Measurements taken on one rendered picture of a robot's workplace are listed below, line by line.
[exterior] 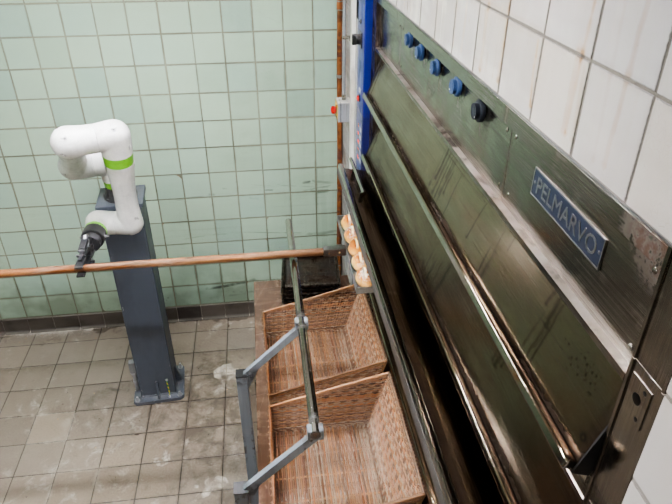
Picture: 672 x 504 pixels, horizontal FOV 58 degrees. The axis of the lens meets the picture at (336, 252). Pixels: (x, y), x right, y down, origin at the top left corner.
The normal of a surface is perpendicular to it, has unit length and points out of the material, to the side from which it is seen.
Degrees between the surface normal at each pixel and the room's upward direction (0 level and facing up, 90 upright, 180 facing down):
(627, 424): 90
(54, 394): 0
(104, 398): 0
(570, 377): 70
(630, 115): 90
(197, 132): 90
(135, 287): 90
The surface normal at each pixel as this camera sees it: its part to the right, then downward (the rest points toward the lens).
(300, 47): 0.13, 0.52
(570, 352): -0.93, -0.23
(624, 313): -0.99, 0.07
